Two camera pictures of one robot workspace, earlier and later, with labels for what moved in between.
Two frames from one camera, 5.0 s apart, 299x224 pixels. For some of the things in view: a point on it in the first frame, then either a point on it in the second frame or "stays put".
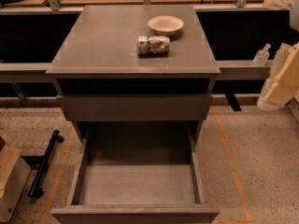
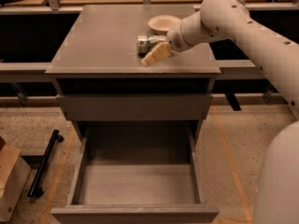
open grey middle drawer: x=137 y=175 stays put
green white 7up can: x=150 y=47 stays put
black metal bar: x=35 y=189 stays put
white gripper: x=294 y=15 → x=175 y=40
